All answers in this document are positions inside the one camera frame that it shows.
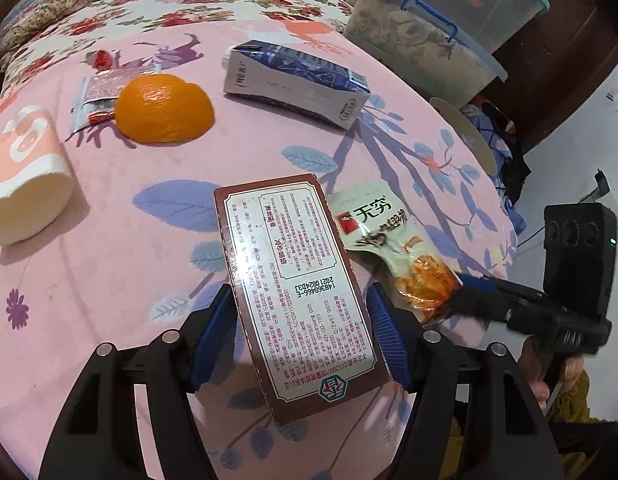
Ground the pink leaf-print tablecloth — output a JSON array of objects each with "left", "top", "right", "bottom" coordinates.
[{"left": 0, "top": 15, "right": 519, "bottom": 480}]

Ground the pink wrapped toilet paper roll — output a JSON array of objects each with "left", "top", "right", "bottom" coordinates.
[{"left": 0, "top": 105, "right": 74, "bottom": 246}]

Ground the silver and red wrapper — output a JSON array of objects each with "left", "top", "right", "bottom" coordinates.
[{"left": 66, "top": 62, "right": 162, "bottom": 135}]

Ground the person's right hand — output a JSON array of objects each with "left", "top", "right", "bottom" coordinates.
[{"left": 518, "top": 335, "right": 554, "bottom": 410}]

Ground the blue cloth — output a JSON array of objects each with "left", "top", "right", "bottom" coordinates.
[{"left": 461, "top": 102, "right": 530, "bottom": 241}]

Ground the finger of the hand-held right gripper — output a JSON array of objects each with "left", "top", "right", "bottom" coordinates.
[
  {"left": 459, "top": 272, "right": 545, "bottom": 304},
  {"left": 451, "top": 289, "right": 516, "bottom": 324}
]

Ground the person's right forearm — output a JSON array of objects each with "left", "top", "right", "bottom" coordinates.
[{"left": 544, "top": 370, "right": 602, "bottom": 423}]

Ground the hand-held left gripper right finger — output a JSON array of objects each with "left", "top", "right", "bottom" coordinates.
[{"left": 366, "top": 282, "right": 570, "bottom": 480}]

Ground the orange fruit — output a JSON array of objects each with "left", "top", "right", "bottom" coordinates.
[{"left": 114, "top": 73, "right": 215, "bottom": 143}]

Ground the clear storage box teal lid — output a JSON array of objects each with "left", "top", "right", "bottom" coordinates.
[{"left": 414, "top": 0, "right": 550, "bottom": 53}]

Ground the blue and white milk carton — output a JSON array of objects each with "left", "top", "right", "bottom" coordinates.
[{"left": 223, "top": 41, "right": 371, "bottom": 132}]

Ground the clear storage box blue handle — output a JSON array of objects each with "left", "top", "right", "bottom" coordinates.
[{"left": 343, "top": 0, "right": 509, "bottom": 103}]

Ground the white red-flower bedsheet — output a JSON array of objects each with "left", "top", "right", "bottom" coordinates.
[{"left": 0, "top": 0, "right": 355, "bottom": 76}]

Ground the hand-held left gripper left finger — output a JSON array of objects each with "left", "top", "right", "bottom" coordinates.
[{"left": 38, "top": 282, "right": 240, "bottom": 480}]

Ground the white and orange snack packet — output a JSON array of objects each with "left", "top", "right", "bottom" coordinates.
[{"left": 328, "top": 178, "right": 462, "bottom": 324}]

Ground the brown labelled cardboard box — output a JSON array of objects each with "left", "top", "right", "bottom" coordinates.
[{"left": 213, "top": 172, "right": 392, "bottom": 427}]

